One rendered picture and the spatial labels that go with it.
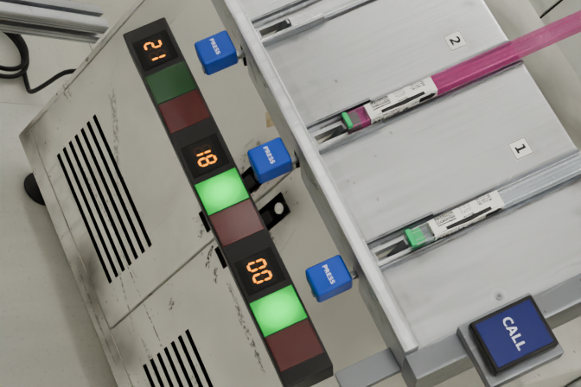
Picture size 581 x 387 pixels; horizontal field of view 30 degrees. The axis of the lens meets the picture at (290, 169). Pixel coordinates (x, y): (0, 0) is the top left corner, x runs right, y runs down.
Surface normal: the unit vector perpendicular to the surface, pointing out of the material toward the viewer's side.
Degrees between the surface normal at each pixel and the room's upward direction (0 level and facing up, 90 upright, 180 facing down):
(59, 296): 0
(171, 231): 90
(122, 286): 90
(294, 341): 48
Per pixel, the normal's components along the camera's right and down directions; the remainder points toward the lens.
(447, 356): -0.05, -0.39
